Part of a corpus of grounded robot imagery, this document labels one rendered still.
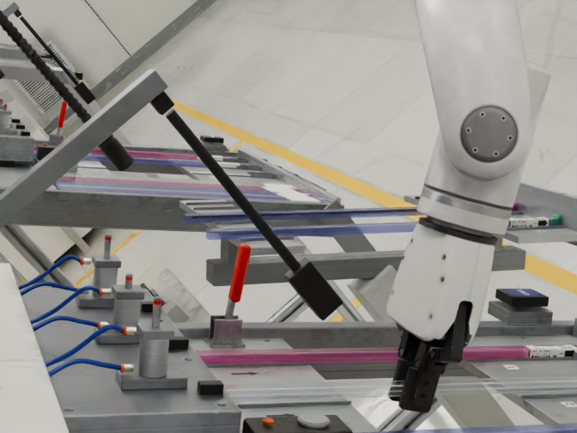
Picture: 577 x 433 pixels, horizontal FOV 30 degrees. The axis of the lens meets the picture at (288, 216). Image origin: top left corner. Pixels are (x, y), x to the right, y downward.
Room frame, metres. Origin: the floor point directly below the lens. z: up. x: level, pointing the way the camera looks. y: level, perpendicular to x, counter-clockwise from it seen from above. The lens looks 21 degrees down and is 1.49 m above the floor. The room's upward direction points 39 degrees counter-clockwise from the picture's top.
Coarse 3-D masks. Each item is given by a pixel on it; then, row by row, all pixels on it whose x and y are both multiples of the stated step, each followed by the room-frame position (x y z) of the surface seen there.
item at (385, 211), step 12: (192, 216) 1.36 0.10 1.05; (204, 216) 1.36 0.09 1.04; (216, 216) 1.36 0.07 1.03; (228, 216) 1.36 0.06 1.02; (240, 216) 1.37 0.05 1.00; (264, 216) 1.37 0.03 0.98; (276, 216) 1.37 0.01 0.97; (288, 216) 1.37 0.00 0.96; (300, 216) 1.38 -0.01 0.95; (312, 216) 1.38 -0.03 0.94; (324, 216) 1.38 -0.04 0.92; (336, 216) 1.38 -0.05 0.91; (348, 216) 1.38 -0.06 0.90; (360, 216) 1.39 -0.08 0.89; (372, 216) 1.39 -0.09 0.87
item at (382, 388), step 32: (256, 384) 0.87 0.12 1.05; (288, 384) 0.87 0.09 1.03; (320, 384) 0.87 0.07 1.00; (352, 384) 0.87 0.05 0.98; (384, 384) 0.87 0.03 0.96; (448, 384) 0.87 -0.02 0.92; (480, 384) 0.88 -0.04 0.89; (512, 384) 0.88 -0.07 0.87; (544, 384) 0.88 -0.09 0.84; (576, 384) 0.89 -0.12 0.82
